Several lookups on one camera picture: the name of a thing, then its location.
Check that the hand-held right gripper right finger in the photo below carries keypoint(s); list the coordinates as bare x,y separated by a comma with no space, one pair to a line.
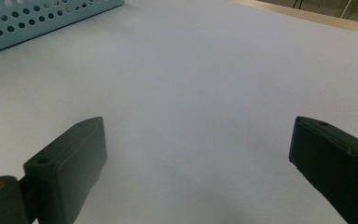
338,161

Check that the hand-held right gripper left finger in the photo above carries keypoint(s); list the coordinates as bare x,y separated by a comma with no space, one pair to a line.
65,168

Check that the light blue perforated plastic basket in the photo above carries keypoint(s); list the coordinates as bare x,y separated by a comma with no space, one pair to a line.
43,28

